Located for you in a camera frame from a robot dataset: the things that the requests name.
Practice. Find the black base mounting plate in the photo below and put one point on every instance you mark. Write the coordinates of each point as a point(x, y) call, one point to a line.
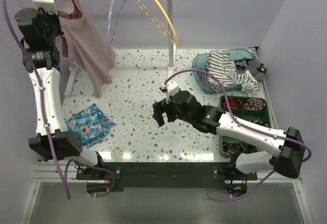
point(160, 175)

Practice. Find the pink tank top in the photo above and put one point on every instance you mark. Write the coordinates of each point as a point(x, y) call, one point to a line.
point(83, 43)

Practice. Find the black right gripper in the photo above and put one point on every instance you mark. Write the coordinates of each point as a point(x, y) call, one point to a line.
point(159, 108)

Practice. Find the yellow plastic hanger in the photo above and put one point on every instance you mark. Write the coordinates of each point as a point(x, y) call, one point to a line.
point(159, 16)

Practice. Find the blue floral cloth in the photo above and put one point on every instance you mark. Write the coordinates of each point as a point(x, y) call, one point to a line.
point(91, 124)

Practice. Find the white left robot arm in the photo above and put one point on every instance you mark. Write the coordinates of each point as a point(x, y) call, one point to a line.
point(53, 140)

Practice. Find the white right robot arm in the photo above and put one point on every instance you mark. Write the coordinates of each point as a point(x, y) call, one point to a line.
point(280, 151)

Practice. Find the black white striped garment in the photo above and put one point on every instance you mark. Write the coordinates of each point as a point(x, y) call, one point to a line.
point(236, 69)

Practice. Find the green compartment tray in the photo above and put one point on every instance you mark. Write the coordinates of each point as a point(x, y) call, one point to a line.
point(254, 110)

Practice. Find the purple plastic hanger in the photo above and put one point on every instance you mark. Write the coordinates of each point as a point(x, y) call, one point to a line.
point(112, 24)

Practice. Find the grey white hanger rack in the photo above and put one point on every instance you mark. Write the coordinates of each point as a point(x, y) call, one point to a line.
point(74, 70)

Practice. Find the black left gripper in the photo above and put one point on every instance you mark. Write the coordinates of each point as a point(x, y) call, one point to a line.
point(54, 17)

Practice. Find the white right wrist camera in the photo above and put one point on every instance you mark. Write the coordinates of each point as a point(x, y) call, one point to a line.
point(171, 88)

